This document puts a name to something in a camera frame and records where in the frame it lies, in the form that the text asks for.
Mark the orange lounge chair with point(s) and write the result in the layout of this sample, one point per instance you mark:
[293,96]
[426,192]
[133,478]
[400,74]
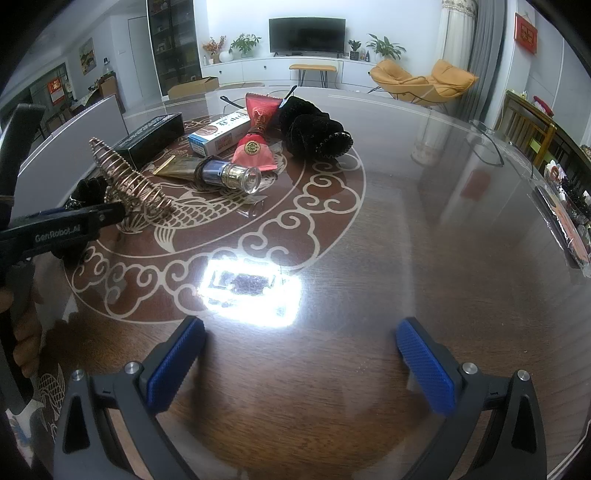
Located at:
[406,83]

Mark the white sheer curtain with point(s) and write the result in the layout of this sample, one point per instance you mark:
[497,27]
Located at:
[455,37]

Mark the grey curtain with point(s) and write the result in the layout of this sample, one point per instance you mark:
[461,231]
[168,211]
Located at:
[491,46]

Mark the red packet with gold seal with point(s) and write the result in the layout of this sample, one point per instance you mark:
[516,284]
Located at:
[251,154]

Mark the black framed glasses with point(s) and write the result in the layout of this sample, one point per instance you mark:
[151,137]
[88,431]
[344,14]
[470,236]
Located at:
[228,100]

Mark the red wall decoration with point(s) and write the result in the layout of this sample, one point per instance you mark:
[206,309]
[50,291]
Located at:
[526,32]

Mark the large leafy potted plant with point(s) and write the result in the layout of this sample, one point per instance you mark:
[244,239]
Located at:
[385,46]

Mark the grey white board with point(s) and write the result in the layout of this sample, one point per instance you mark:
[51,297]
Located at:
[69,143]

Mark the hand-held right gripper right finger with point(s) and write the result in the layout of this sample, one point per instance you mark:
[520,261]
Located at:
[422,364]

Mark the clear plastic bag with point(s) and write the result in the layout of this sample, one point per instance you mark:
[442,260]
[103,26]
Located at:
[568,230]

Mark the cardboard box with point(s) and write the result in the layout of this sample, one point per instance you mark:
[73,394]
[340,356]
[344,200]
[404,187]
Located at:
[194,86]

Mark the long black box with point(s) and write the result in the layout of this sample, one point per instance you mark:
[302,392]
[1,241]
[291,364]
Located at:
[147,136]

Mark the wooden desktop with koi pattern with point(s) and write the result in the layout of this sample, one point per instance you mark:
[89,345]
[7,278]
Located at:
[369,277]

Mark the round white vase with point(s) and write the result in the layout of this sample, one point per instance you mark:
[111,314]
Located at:
[226,56]

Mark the dark glass display cabinet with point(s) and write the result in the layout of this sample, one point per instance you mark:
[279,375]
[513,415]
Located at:
[175,46]

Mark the person's left hand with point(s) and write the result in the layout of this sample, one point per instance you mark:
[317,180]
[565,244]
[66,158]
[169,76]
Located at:
[27,339]

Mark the orange padded bench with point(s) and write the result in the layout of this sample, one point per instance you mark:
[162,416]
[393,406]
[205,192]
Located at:
[313,67]

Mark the pile of small clutter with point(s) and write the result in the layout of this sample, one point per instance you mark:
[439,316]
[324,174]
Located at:
[570,189]

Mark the framed wall picture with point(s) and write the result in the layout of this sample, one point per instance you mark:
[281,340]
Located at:
[87,55]

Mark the black scrunchie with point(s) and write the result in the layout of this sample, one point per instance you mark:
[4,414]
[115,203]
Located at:
[90,189]

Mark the blue and white box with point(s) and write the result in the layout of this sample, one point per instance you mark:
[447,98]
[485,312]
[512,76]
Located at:
[217,136]

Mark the thin framed glasses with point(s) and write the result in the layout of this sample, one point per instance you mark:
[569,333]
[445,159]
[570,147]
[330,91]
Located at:
[496,146]

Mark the small plant in black pot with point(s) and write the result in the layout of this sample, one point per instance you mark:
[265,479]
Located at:
[354,50]

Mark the black television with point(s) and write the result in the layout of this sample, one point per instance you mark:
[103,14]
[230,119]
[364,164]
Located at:
[307,36]

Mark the black velvet pouch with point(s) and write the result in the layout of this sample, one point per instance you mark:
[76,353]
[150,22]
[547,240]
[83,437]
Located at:
[309,129]

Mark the white television cabinet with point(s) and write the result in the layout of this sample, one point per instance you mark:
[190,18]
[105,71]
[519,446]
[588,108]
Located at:
[258,69]

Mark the bushy green potted plant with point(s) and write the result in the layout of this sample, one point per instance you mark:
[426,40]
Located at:
[244,44]

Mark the dark red patterned packet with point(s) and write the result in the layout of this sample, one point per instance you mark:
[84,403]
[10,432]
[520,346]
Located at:
[261,110]

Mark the wooden chair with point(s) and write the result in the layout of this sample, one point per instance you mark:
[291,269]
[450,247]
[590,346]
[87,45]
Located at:
[521,115]

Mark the gold tube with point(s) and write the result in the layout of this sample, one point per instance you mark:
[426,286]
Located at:
[180,167]

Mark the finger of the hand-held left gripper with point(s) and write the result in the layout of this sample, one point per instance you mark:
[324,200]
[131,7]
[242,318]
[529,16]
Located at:
[69,228]

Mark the orange flower arrangement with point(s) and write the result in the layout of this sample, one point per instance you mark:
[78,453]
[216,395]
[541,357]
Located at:
[214,46]

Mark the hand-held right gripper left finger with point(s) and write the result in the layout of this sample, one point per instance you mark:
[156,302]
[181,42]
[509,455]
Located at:
[178,364]

